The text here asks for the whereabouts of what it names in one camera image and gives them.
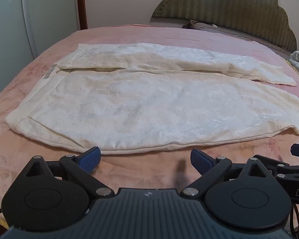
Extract grey pillow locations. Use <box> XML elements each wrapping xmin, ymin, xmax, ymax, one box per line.
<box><xmin>182</xmin><ymin>19</ymin><xmax>297</xmax><ymax>53</ymax></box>

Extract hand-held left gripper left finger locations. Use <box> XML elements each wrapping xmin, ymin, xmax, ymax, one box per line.
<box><xmin>21</xmin><ymin>146</ymin><xmax>115</xmax><ymax>198</ymax></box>

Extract green padded headboard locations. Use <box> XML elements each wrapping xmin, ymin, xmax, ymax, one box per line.
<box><xmin>149</xmin><ymin>0</ymin><xmax>297</xmax><ymax>52</ymax></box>

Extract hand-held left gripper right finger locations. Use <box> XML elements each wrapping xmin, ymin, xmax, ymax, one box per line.
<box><xmin>181</xmin><ymin>148</ymin><xmax>275</xmax><ymax>198</ymax></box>

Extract white pants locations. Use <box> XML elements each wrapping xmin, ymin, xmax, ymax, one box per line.
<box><xmin>4</xmin><ymin>43</ymin><xmax>299</xmax><ymax>155</ymax></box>

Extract white wardrobe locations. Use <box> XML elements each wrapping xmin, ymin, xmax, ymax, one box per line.
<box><xmin>0</xmin><ymin>0</ymin><xmax>79</xmax><ymax>102</ymax></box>

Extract pink bed blanket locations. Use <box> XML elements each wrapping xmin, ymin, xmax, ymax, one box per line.
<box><xmin>0</xmin><ymin>24</ymin><xmax>299</xmax><ymax>229</ymax></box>

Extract brown wooden door frame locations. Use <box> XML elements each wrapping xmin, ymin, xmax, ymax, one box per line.
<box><xmin>75</xmin><ymin>0</ymin><xmax>88</xmax><ymax>30</ymax></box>

